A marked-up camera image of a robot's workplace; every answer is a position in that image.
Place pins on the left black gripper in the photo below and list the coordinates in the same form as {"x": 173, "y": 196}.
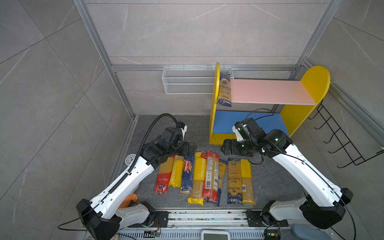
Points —
{"x": 185, "y": 151}

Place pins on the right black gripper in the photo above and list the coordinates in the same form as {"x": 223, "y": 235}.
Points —
{"x": 233, "y": 150}

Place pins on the yellow end spaghetti bag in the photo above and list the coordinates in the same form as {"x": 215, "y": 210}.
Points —
{"x": 247, "y": 183}

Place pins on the dark blue end spaghetti bag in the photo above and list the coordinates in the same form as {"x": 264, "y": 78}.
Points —
{"x": 235, "y": 194}

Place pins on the blue Sankara spaghetti bag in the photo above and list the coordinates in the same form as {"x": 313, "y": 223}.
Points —
{"x": 224, "y": 94}

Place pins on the red label spaghetti bag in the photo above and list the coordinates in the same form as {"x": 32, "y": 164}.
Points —
{"x": 211, "y": 185}

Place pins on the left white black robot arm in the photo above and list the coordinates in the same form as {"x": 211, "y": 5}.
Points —
{"x": 101, "y": 215}

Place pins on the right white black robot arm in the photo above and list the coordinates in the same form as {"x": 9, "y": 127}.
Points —
{"x": 325, "y": 203}

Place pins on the yellow pink blue wooden shelf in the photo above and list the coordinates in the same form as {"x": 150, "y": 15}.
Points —
{"x": 298, "y": 98}

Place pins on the blue trim spaghetti bag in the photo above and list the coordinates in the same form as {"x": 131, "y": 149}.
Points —
{"x": 222, "y": 170}

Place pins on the yellow label spaghetti bag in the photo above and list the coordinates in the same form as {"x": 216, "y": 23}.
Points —
{"x": 177, "y": 171}

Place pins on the blue Barilla spaghetti box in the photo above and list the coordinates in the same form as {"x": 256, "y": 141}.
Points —
{"x": 188, "y": 176}

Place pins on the white analog alarm clock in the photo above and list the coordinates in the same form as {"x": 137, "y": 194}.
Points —
{"x": 129, "y": 159}

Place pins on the yellow Pastatime spaghetti bag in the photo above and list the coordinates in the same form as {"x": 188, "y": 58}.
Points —
{"x": 200, "y": 166}

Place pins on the orange plush toy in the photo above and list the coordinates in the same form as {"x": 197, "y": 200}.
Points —
{"x": 127, "y": 201}

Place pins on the white digital scale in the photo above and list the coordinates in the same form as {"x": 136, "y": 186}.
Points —
{"x": 215, "y": 235}

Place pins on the blue grey cloth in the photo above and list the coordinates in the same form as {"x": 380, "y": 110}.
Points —
{"x": 304, "y": 232}

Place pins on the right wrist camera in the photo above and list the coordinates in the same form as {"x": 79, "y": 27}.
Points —
{"x": 237, "y": 132}

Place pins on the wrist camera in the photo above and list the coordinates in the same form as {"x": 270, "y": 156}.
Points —
{"x": 183, "y": 127}
{"x": 237, "y": 132}

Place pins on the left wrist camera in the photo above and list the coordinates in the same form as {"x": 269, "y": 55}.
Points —
{"x": 183, "y": 127}

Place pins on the white wire mesh basket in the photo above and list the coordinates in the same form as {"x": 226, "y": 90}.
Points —
{"x": 188, "y": 80}

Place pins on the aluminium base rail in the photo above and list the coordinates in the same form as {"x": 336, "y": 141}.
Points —
{"x": 191, "y": 224}

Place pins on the black wire hook rack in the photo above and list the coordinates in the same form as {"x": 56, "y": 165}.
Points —
{"x": 340, "y": 138}

